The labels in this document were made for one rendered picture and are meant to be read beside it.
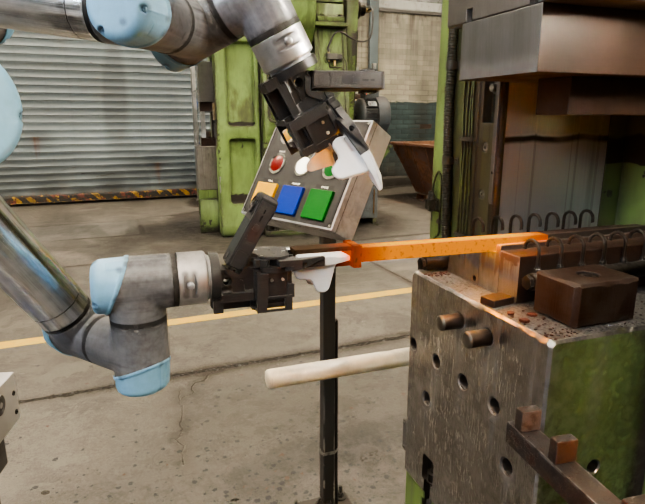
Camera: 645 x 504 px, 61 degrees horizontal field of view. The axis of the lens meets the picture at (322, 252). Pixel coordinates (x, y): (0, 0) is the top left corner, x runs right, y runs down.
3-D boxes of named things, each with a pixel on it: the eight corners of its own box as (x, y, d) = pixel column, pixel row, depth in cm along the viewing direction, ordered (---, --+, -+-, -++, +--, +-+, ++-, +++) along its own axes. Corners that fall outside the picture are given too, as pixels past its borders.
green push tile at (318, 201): (321, 220, 124) (333, 190, 125) (299, 216, 129) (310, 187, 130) (326, 223, 125) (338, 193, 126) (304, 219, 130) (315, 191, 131)
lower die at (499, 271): (516, 303, 88) (520, 252, 85) (447, 271, 106) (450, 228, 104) (701, 278, 101) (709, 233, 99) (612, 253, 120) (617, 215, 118)
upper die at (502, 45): (536, 72, 79) (543, 1, 77) (458, 80, 97) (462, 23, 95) (736, 78, 93) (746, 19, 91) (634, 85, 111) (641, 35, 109)
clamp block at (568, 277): (573, 330, 76) (578, 286, 75) (531, 310, 84) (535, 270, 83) (637, 319, 80) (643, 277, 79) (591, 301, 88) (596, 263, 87)
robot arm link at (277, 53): (291, 26, 77) (309, 16, 70) (305, 56, 79) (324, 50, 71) (245, 50, 76) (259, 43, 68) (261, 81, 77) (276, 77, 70)
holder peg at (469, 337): (470, 351, 83) (471, 335, 83) (460, 345, 86) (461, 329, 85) (492, 348, 85) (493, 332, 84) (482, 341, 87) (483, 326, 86)
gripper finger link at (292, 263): (318, 262, 82) (262, 266, 80) (318, 250, 82) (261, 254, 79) (327, 270, 78) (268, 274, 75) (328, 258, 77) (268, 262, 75)
